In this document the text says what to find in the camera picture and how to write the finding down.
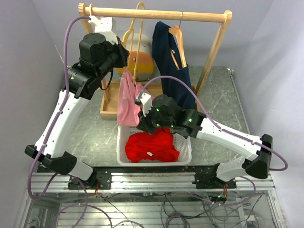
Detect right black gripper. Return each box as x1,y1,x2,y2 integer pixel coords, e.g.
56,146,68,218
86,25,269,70
137,104,175,135

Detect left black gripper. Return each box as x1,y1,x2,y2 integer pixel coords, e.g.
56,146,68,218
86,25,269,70
97,36,130,79

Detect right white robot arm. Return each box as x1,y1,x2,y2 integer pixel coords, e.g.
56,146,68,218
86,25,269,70
135,93,273,188

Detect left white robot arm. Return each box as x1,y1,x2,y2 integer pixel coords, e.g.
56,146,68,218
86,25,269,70
25,33,129,189

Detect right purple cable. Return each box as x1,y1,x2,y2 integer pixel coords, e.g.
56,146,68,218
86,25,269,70
137,75,288,206

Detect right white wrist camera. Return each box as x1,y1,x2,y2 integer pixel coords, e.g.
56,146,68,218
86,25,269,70
134,92,152,117

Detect light wooden hanger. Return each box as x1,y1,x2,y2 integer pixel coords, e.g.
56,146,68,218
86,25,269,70
89,3,95,25

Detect white orange round appliance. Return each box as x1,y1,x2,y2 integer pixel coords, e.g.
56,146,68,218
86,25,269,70
126,33,154,82

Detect pink t shirt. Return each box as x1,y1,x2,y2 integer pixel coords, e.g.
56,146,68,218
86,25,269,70
117,69,143,126

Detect wooden clothes rack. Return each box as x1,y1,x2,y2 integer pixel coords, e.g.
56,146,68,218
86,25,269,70
78,2,232,119

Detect white plastic basket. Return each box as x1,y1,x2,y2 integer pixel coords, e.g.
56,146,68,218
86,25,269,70
116,126,192,167

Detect navy blue t shirt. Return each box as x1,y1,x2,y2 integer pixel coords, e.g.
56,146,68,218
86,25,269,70
152,21,195,109

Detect purple cable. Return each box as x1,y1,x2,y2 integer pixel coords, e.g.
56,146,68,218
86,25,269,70
27,15,93,200
137,75,288,206

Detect brown wooden hanger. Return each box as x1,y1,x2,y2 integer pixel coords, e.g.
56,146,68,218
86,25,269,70
168,12,187,68

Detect loose cables under frame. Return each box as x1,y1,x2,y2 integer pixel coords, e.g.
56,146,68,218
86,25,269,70
53,187,262,228

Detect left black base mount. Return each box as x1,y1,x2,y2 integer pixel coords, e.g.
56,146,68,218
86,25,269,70
68,168,112,190

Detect red t shirt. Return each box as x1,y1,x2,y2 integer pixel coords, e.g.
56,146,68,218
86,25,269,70
125,128,180,163

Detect aluminium rail frame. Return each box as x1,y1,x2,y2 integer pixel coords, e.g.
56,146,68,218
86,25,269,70
31,166,287,228

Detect yellow wooden hanger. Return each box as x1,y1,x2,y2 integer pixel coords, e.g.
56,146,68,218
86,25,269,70
121,1,146,84

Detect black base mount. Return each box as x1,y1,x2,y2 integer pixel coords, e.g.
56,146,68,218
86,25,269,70
190,163,237,189
68,168,112,190

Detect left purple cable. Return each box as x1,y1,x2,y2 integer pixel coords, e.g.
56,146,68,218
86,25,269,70
27,15,93,200

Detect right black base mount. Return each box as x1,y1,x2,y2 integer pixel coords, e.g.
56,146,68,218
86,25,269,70
190,163,237,189

